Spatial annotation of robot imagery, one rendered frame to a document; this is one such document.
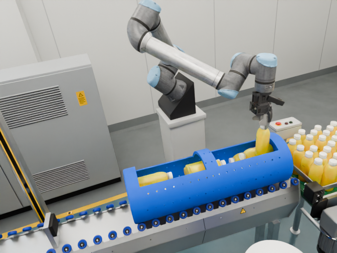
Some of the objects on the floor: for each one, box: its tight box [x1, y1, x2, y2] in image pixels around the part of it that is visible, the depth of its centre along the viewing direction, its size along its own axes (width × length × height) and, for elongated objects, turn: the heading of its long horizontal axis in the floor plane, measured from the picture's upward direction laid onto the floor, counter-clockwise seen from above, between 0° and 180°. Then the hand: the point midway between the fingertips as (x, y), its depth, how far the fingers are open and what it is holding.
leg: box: [267, 220, 280, 240], centre depth 182 cm, size 6×6×63 cm
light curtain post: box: [0, 110, 50, 223], centre depth 165 cm, size 6×6×170 cm
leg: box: [254, 224, 266, 244], centre depth 194 cm, size 6×6×63 cm
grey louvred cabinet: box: [0, 53, 121, 220], centre depth 267 cm, size 54×215×145 cm, turn 121°
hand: (264, 125), depth 135 cm, fingers closed on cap, 4 cm apart
